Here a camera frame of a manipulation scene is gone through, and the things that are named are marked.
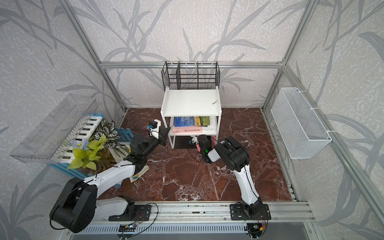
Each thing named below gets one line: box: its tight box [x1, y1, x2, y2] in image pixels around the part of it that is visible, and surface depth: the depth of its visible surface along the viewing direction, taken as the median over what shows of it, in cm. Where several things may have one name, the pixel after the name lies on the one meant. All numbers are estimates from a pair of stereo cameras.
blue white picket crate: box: [48, 113, 134, 179], surface depth 69 cm
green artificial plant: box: [67, 135, 113, 171], surface depth 68 cm
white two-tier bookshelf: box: [160, 86, 222, 149], surface depth 79 cm
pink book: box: [172, 126, 203, 134], surface depth 84 cm
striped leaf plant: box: [94, 119, 120, 149], surface depth 75 cm
